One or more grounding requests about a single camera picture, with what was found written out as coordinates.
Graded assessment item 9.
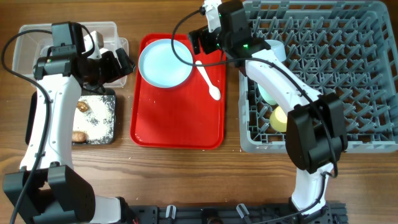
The yellow cup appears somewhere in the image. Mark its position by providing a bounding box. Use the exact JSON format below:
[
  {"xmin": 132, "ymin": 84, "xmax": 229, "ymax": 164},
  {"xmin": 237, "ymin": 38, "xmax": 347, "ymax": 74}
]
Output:
[{"xmin": 269, "ymin": 106, "xmax": 287, "ymax": 133}]

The white plastic spoon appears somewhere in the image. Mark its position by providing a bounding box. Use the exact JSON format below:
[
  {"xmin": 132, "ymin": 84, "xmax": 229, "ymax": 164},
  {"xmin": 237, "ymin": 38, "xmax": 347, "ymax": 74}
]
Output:
[{"xmin": 195, "ymin": 60, "xmax": 221, "ymax": 101}]

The red serving tray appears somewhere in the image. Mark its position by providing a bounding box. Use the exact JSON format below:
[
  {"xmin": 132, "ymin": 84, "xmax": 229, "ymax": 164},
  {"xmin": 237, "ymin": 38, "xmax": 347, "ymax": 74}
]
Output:
[{"xmin": 130, "ymin": 33, "xmax": 226, "ymax": 150}]

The orange carrot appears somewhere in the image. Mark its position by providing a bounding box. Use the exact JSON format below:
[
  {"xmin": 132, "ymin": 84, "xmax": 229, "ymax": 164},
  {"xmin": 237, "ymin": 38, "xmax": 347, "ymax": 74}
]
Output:
[{"xmin": 72, "ymin": 131, "xmax": 88, "ymax": 143}]

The small light blue bowl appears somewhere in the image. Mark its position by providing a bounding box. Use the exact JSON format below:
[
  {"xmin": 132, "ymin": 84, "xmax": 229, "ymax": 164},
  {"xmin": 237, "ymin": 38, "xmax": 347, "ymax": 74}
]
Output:
[{"xmin": 266, "ymin": 40, "xmax": 286, "ymax": 62}]

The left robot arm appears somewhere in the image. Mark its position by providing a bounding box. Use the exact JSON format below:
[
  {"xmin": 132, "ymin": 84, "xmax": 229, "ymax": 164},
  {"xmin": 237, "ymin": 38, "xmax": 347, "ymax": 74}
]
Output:
[{"xmin": 3, "ymin": 45, "xmax": 137, "ymax": 223}]

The brown food scrap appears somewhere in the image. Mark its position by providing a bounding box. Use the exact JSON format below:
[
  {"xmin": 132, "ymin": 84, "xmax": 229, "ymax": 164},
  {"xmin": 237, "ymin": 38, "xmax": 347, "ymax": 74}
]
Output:
[{"xmin": 76, "ymin": 101, "xmax": 89, "ymax": 113}]

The grey dishwasher rack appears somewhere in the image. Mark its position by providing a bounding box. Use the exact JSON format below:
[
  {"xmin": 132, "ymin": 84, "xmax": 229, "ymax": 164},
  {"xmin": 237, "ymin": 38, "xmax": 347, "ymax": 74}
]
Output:
[{"xmin": 243, "ymin": 1, "xmax": 397, "ymax": 153}]

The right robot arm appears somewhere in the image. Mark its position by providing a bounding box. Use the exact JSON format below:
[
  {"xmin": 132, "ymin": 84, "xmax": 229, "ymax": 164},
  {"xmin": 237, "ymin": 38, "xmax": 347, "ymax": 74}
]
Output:
[{"xmin": 189, "ymin": 1, "xmax": 348, "ymax": 217}]

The large light blue plate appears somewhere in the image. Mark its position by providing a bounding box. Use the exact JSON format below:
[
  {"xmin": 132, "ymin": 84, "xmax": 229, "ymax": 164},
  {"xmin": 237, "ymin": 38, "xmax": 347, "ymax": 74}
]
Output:
[{"xmin": 138, "ymin": 39, "xmax": 193, "ymax": 88}]

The green bowl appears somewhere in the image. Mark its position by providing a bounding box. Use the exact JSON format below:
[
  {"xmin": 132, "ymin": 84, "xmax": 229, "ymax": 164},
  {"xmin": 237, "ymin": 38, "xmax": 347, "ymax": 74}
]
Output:
[{"xmin": 257, "ymin": 85, "xmax": 277, "ymax": 106}]

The white napkin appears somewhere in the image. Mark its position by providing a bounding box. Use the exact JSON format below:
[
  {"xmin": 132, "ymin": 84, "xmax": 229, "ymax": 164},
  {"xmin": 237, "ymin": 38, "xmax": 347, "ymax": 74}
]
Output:
[{"xmin": 84, "ymin": 31, "xmax": 108, "ymax": 59}]

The clear plastic waste bin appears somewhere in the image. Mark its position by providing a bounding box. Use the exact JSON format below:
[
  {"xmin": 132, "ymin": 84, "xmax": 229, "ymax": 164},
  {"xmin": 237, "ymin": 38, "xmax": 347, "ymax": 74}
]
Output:
[{"xmin": 12, "ymin": 22, "xmax": 129, "ymax": 89}]

